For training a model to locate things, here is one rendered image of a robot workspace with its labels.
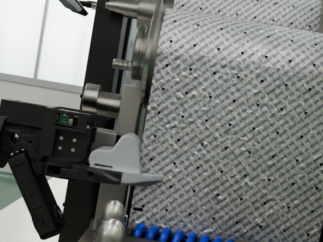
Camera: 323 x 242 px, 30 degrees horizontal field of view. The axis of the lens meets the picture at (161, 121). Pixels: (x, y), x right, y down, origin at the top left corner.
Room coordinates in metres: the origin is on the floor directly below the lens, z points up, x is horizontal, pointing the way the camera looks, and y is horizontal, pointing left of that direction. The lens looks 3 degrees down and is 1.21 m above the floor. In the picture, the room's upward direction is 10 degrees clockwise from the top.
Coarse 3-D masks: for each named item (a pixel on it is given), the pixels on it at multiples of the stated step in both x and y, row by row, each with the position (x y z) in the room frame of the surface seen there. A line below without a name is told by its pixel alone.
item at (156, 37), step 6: (162, 12) 0.78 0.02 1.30; (162, 18) 0.77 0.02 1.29; (150, 24) 0.76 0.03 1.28; (156, 30) 0.75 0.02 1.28; (156, 36) 0.75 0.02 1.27; (156, 42) 0.75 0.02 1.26; (156, 48) 0.75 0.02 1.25; (156, 54) 0.75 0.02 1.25; (144, 60) 0.75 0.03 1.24; (150, 60) 0.75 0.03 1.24; (150, 66) 0.75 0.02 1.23; (150, 72) 0.75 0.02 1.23; (150, 78) 0.76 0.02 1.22; (150, 84) 0.76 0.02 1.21
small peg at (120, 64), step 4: (116, 60) 0.81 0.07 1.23; (120, 60) 0.81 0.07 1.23; (124, 60) 0.81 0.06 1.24; (128, 60) 0.81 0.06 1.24; (112, 64) 0.81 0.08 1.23; (116, 64) 0.80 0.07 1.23; (120, 64) 0.80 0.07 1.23; (124, 64) 0.80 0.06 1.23; (128, 64) 0.80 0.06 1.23; (116, 68) 0.81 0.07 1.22; (120, 68) 0.81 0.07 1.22; (124, 68) 0.81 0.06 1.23; (128, 68) 0.81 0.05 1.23
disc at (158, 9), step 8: (160, 0) 0.77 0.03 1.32; (160, 8) 0.77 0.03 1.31; (152, 24) 0.74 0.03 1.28; (152, 32) 0.73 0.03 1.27; (152, 40) 0.73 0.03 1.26; (144, 72) 0.74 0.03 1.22; (144, 80) 0.74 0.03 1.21; (144, 88) 0.75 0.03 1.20; (144, 96) 0.76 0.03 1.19; (144, 104) 0.78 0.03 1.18
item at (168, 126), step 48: (192, 96) 0.74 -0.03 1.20; (144, 144) 0.74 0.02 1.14; (192, 144) 0.74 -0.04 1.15; (240, 144) 0.74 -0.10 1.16; (288, 144) 0.73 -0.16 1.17; (144, 192) 0.74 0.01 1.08; (192, 192) 0.74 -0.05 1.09; (240, 192) 0.74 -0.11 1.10; (288, 192) 0.73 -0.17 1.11; (288, 240) 0.73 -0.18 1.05
